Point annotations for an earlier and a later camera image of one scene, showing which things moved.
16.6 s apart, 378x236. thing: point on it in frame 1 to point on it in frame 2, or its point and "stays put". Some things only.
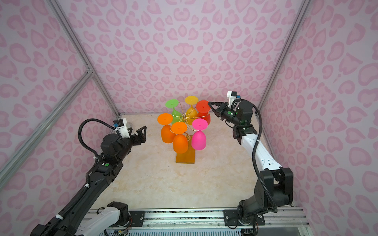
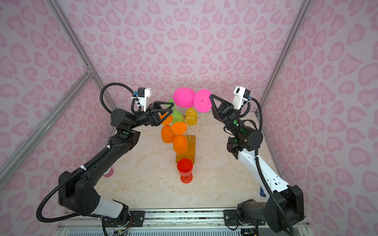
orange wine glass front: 180,143 stays put
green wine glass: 172,103 stays put
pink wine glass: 199,139 to 186,97
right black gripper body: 229,114 stays put
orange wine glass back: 167,134 stays put
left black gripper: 138,141 to 151,118
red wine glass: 203,108 to 185,167
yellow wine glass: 191,112 stays put
